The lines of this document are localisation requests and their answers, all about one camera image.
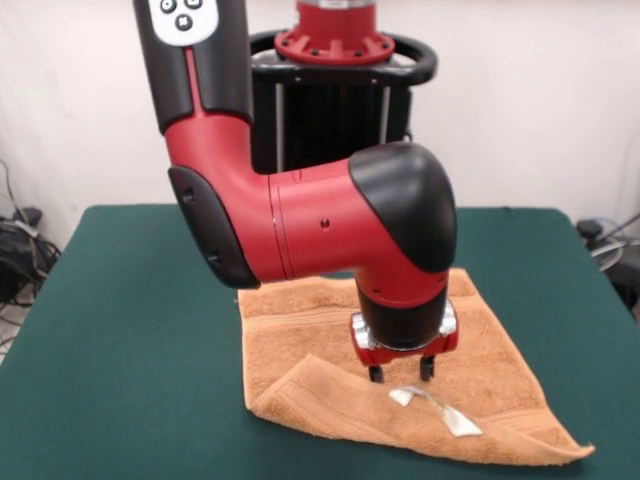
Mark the grey stand base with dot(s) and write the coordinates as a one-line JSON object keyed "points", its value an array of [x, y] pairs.
{"points": [[607, 252]]}

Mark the orange terry towel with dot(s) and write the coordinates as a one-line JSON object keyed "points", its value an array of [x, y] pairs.
{"points": [[310, 340]]}

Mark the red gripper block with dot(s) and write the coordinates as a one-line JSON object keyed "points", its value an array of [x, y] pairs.
{"points": [[375, 356]]}

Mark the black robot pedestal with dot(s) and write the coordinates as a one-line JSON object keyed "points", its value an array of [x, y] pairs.
{"points": [[330, 110]]}

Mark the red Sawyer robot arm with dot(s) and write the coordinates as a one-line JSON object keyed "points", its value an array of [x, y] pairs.
{"points": [[310, 220]]}

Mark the dark green table cloth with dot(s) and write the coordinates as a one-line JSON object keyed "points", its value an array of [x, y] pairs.
{"points": [[125, 300]]}

